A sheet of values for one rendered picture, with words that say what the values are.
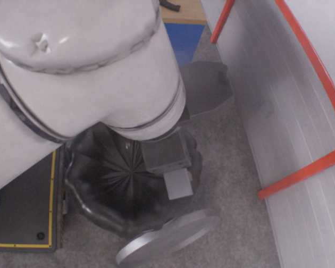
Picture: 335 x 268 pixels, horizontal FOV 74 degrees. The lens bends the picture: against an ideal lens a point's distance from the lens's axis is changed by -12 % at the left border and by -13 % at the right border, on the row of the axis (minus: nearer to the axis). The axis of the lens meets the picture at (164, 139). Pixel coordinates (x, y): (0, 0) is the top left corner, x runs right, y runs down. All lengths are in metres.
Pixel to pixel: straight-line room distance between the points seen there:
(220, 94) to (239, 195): 1.51
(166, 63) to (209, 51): 2.17
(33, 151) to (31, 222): 1.12
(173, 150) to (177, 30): 0.79
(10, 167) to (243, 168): 1.72
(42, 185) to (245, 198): 1.25
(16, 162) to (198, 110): 0.17
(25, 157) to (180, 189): 0.21
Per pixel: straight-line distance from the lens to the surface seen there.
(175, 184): 0.33
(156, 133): 0.24
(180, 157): 0.28
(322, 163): 1.32
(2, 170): 0.19
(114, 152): 1.06
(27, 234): 1.28
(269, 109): 1.64
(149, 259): 1.51
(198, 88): 0.27
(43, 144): 0.17
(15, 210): 1.32
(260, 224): 1.79
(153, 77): 0.16
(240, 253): 1.70
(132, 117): 0.19
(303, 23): 1.45
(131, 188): 1.05
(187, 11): 1.04
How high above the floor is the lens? 1.53
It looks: 63 degrees down
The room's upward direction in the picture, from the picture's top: 22 degrees clockwise
